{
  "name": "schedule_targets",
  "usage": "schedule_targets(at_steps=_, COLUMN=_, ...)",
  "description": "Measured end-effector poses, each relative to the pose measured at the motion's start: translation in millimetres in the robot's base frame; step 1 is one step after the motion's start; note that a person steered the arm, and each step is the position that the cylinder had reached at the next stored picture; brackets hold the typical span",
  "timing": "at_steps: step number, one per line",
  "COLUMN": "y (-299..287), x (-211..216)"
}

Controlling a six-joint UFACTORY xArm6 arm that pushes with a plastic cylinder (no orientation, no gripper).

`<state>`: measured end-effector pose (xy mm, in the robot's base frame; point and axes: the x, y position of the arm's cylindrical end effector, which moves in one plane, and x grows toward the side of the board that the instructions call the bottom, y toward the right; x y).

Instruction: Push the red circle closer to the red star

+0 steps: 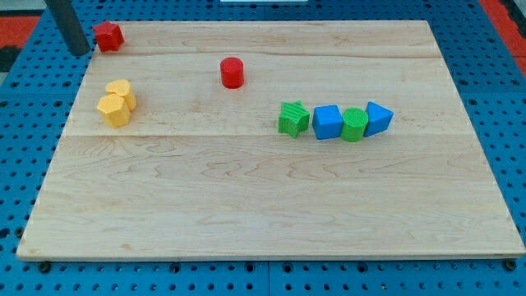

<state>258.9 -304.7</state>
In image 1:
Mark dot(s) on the green star block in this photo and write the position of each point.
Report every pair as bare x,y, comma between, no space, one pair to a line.
293,118

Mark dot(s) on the red cylinder block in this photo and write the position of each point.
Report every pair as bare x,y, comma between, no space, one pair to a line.
232,72

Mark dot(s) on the blue cube block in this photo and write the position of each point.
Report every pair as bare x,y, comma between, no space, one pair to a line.
327,122

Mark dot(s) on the red star block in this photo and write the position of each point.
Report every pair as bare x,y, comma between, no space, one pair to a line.
108,36

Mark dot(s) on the blue triangle block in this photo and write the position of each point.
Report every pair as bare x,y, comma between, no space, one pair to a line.
379,119

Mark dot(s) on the green cylinder block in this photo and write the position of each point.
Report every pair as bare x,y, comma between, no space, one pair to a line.
354,124

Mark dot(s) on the light wooden board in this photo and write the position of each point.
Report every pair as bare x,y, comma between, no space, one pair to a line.
201,173

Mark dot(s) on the yellow heart block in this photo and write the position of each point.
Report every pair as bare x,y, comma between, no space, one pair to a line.
123,88

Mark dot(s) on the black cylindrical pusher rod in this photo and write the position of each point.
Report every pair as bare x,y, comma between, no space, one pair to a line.
69,26

